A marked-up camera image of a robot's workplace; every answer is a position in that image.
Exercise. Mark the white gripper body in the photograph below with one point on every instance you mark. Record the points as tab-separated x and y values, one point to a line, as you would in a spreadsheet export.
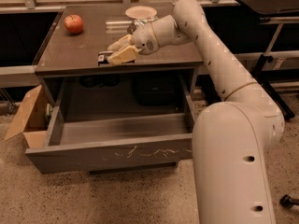
144	37

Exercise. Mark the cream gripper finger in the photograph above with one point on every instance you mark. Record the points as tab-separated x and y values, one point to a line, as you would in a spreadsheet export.
123	42
125	55

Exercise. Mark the black rxbar chocolate wrapper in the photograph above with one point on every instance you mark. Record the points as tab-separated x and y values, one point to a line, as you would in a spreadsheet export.
102	57

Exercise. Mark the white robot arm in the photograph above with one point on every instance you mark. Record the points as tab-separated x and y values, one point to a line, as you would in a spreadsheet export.
230	137

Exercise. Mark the open grey top drawer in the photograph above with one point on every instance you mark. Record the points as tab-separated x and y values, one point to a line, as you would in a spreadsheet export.
102	129

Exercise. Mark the crushed silver soda can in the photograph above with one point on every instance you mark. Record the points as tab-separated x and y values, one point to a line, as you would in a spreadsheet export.
139	22

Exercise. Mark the white paper plate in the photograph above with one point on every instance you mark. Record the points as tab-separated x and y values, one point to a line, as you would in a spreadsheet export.
141	12

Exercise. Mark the black bag under cabinet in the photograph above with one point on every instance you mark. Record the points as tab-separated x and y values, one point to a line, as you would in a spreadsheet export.
156	89

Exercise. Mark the red apple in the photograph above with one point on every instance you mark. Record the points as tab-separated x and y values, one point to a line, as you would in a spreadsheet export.
73	24

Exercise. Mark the open cardboard box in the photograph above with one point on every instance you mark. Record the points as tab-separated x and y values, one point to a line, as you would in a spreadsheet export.
30	119

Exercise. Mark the black side table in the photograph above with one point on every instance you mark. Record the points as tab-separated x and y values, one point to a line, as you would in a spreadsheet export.
279	13

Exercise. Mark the black caster wheel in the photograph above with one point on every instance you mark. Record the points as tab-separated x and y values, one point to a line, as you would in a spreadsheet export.
288	202

